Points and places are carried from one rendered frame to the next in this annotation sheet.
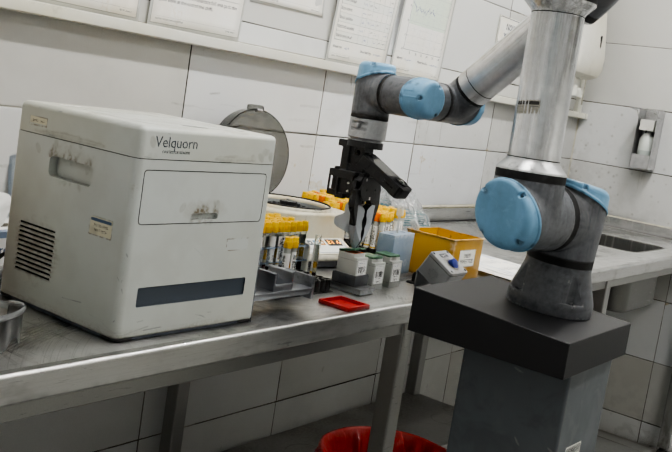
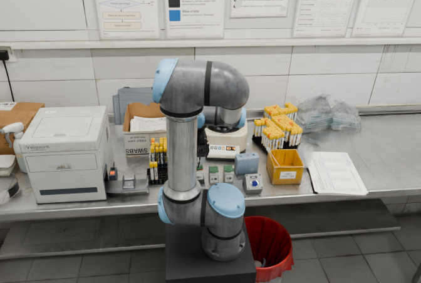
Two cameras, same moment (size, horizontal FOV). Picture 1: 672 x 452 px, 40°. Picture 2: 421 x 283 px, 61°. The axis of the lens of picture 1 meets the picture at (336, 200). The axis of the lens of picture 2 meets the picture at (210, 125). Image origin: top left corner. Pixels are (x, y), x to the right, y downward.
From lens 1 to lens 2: 154 cm
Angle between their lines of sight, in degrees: 50
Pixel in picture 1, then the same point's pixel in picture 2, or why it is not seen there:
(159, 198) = (36, 164)
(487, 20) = not seen: outside the picture
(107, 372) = (23, 216)
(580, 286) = (218, 246)
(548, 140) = (173, 180)
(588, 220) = (213, 220)
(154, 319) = (52, 198)
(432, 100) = not seen: hidden behind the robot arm
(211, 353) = (73, 213)
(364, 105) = not seen: hidden behind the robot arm
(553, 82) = (170, 153)
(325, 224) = (227, 139)
